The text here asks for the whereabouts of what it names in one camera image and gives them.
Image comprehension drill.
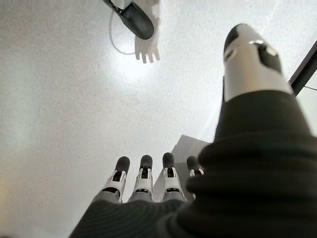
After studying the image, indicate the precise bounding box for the robot right hand black palm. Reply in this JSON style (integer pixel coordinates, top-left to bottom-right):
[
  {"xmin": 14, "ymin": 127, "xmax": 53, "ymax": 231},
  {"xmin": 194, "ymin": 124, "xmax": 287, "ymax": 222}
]
[{"xmin": 68, "ymin": 23, "xmax": 317, "ymax": 238}]

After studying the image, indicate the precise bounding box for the grey flat box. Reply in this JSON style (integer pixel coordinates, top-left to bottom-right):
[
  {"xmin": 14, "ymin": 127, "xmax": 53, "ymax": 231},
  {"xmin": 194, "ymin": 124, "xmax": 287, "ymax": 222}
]
[{"xmin": 170, "ymin": 134, "xmax": 214, "ymax": 174}]

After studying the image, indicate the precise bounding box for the dark furniture edge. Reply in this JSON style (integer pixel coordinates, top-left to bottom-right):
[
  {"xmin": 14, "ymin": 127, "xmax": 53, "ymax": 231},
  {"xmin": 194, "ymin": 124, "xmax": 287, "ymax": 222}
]
[{"xmin": 289, "ymin": 39, "xmax": 317, "ymax": 96}]

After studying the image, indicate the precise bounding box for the thin grey cable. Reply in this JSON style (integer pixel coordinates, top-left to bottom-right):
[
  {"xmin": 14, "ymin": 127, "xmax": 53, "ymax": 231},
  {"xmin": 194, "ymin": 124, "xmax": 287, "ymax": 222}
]
[{"xmin": 109, "ymin": 11, "xmax": 136, "ymax": 55}]

